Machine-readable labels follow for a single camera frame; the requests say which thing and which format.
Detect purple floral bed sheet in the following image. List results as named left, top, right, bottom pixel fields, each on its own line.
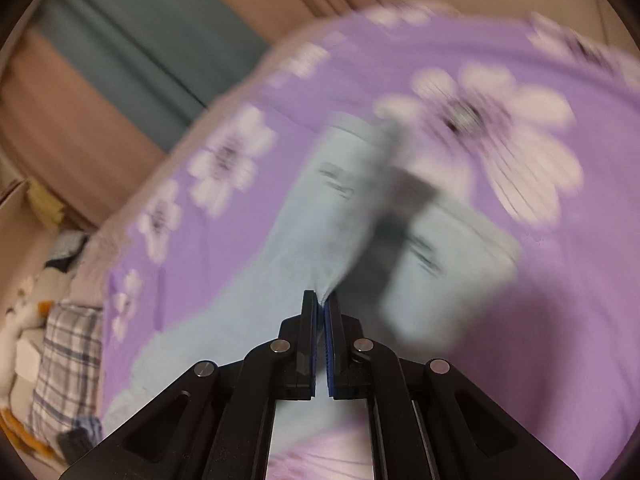
left=102, top=2, right=640, bottom=480

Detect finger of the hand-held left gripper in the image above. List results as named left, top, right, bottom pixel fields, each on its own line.
left=372, top=125, right=442, bottom=331

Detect dark blue cloth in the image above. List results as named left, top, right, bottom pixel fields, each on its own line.
left=46, top=232, right=90, bottom=275

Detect blue striped cloth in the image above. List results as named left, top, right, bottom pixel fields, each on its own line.
left=75, top=414, right=104, bottom=438

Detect light blue denim pants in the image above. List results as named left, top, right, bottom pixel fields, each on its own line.
left=102, top=112, right=523, bottom=466

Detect plaid pillow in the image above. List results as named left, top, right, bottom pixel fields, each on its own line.
left=30, top=302, right=106, bottom=446

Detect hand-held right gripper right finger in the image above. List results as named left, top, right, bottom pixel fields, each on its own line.
left=322, top=296, right=581, bottom=480

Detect teal curtain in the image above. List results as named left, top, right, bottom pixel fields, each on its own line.
left=35, top=0, right=273, bottom=153

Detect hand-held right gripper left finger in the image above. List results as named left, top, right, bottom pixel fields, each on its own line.
left=59, top=290, right=319, bottom=480

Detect yellow cloth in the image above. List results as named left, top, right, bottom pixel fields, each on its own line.
left=29, top=179, right=67, bottom=228

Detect white stuffed duck toy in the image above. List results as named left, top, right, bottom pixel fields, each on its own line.
left=5, top=260, right=58, bottom=346

